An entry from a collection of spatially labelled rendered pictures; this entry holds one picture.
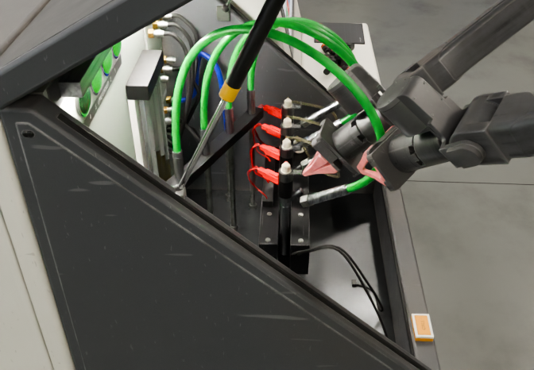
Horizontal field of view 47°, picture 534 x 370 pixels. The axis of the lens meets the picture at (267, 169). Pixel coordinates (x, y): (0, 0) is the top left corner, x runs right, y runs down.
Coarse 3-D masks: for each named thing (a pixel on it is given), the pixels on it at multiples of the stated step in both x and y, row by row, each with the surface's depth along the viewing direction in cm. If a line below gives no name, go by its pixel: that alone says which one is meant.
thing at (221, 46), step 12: (252, 24) 105; (276, 24) 105; (288, 24) 105; (300, 24) 105; (228, 36) 107; (312, 36) 106; (324, 36) 106; (216, 48) 108; (336, 48) 107; (216, 60) 110; (348, 60) 108; (204, 84) 112; (204, 96) 114; (204, 108) 115; (204, 120) 117; (204, 132) 118; (312, 156) 121
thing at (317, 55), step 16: (224, 32) 93; (240, 32) 92; (272, 32) 90; (192, 48) 97; (304, 48) 89; (336, 64) 89; (176, 80) 102; (352, 80) 89; (176, 96) 104; (176, 112) 106; (368, 112) 90; (176, 128) 108; (176, 144) 111; (368, 176) 96
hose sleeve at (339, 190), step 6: (342, 186) 100; (318, 192) 103; (324, 192) 102; (330, 192) 101; (336, 192) 101; (342, 192) 100; (348, 192) 100; (312, 198) 104; (318, 198) 103; (324, 198) 102; (330, 198) 102; (312, 204) 104
